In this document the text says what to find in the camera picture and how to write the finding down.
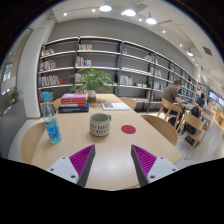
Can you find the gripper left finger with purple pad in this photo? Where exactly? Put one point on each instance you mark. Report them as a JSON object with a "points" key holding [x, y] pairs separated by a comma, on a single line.
{"points": [[75, 168]]}

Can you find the red middle book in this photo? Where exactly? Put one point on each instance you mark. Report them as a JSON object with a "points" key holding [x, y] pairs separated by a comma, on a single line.
{"points": [[74, 103]]}

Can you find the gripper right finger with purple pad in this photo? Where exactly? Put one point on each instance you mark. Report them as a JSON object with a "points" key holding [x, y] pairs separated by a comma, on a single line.
{"points": [[150, 168]]}

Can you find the seated man brown shirt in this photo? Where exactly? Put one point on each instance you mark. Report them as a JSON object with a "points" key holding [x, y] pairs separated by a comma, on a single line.
{"points": [[171, 95]]}

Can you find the seated person dark clothes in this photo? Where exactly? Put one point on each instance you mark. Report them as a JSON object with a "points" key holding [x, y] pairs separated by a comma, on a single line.
{"points": [[200, 100]]}

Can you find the pink top book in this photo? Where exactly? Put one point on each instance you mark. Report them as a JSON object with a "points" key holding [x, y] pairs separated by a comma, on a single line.
{"points": [[73, 96]]}

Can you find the wooden chair near right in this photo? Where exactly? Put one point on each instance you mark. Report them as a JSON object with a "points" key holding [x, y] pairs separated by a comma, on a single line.
{"points": [[160, 131]]}

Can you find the wooden chair far right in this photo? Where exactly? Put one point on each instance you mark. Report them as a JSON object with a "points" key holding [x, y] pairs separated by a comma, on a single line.
{"points": [[129, 101]]}

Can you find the patterned ceramic mug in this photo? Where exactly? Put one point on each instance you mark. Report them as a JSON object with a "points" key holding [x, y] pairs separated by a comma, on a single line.
{"points": [[100, 124]]}

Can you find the wooden slat chair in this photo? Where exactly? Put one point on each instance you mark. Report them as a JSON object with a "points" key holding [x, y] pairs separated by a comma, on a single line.
{"points": [[170, 110], [192, 126]]}

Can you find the wooden chair far left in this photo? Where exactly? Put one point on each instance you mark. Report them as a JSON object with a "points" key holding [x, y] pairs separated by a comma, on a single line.
{"points": [[56, 104]]}

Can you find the small plant left ledge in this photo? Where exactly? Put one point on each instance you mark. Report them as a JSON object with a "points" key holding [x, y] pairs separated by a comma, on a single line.
{"points": [[14, 96]]}

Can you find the red round coaster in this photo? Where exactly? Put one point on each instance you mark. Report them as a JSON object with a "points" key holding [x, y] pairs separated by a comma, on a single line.
{"points": [[128, 129]]}

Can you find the clear water bottle blue label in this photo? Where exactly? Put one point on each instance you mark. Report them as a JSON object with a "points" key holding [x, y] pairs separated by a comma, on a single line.
{"points": [[51, 123]]}

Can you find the dark blue bottom book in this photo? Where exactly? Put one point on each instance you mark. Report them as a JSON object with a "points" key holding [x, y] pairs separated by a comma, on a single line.
{"points": [[73, 109]]}

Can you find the wooden slat chair front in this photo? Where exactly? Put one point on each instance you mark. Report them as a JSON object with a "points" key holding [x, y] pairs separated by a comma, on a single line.
{"points": [[192, 126]]}

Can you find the open magazine on table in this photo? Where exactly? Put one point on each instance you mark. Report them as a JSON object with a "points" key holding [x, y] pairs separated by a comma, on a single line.
{"points": [[115, 106]]}

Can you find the wooden chair near left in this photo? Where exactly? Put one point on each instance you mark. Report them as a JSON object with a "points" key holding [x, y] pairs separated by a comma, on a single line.
{"points": [[30, 141]]}

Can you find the potted green plant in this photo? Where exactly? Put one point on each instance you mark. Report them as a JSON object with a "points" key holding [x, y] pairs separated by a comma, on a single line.
{"points": [[90, 80]]}

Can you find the grey wall bookshelf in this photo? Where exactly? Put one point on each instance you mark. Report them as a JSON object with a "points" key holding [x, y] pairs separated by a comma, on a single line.
{"points": [[138, 72]]}

